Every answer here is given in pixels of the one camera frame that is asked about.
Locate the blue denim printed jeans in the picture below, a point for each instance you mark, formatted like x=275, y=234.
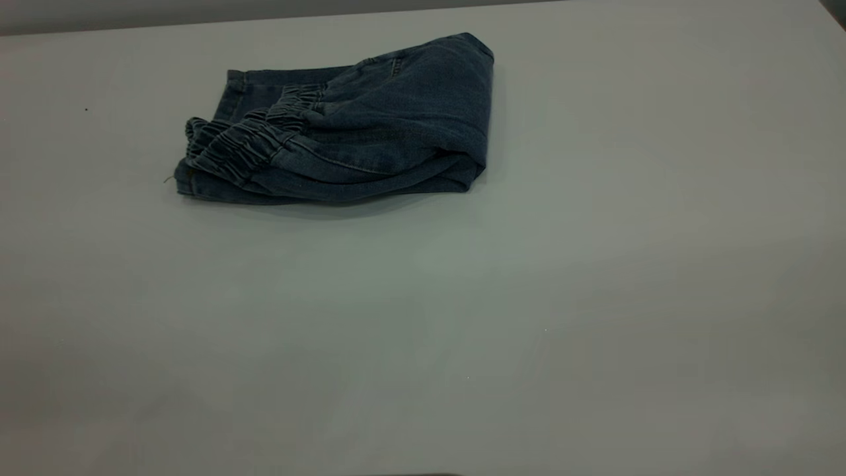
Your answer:
x=383, y=132

